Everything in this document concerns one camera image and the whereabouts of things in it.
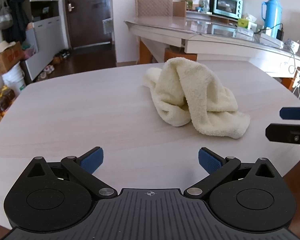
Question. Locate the straw hat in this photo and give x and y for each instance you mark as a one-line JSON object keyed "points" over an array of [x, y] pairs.
{"points": [[5, 46]]}

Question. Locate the green tissue box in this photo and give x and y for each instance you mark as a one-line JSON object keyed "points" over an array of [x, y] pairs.
{"points": [[245, 23]]}

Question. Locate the white patterned cup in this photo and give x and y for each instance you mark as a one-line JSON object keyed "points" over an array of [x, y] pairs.
{"points": [[292, 45]]}

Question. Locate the glass jar orange lid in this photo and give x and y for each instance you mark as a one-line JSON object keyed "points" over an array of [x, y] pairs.
{"points": [[187, 2]]}

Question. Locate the blue thermos jug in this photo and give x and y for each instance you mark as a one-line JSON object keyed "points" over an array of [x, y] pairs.
{"points": [[272, 12]]}

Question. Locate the grey hanging bag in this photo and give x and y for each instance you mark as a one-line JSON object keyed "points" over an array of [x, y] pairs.
{"points": [[3, 17]]}

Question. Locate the orange wooden stool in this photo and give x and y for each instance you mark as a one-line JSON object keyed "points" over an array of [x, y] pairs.
{"points": [[180, 55]]}

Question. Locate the pink plastic bag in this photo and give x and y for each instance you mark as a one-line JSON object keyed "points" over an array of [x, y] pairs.
{"points": [[30, 54]]}

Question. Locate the large cardboard box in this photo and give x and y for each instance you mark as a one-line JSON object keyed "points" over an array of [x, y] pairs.
{"points": [[8, 60]]}

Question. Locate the dark hanging coat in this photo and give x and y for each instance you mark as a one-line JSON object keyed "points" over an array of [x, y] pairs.
{"points": [[17, 17]]}

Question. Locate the clear wall box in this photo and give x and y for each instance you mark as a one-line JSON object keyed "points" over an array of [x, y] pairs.
{"points": [[107, 26]]}

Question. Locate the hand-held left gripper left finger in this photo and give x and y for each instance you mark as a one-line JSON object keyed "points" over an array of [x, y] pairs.
{"points": [[92, 160]]}

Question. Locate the white power strip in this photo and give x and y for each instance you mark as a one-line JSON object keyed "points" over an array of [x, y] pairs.
{"points": [[272, 41]]}

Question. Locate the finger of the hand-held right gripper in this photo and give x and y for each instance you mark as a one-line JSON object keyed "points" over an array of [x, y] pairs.
{"points": [[295, 113], [285, 132]]}

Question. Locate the dark brown door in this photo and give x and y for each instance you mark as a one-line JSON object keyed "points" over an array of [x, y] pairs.
{"points": [[90, 17]]}

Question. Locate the cream terry towel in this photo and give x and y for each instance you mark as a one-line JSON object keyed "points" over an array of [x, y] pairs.
{"points": [[195, 92]]}

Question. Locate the clear plastic box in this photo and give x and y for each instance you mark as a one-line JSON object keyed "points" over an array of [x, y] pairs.
{"points": [[245, 33]]}

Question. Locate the teal toaster oven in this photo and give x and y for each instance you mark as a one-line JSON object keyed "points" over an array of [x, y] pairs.
{"points": [[226, 5]]}

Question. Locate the white plastic bucket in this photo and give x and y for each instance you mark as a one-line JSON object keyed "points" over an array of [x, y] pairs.
{"points": [[13, 78]]}

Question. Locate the black power adapter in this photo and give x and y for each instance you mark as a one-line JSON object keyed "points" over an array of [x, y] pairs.
{"points": [[280, 35]]}

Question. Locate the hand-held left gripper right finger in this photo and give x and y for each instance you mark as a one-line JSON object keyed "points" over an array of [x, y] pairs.
{"points": [[210, 162]]}

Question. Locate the cooking oil bottle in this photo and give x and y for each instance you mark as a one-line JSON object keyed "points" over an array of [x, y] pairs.
{"points": [[6, 97]]}

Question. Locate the small brown cardboard box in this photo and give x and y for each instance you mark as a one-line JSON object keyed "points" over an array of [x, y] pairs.
{"points": [[179, 8]]}

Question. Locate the white snack packet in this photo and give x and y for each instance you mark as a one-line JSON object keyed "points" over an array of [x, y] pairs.
{"points": [[204, 3]]}

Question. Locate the row of shoes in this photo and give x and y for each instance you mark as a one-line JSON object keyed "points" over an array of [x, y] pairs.
{"points": [[57, 57]]}

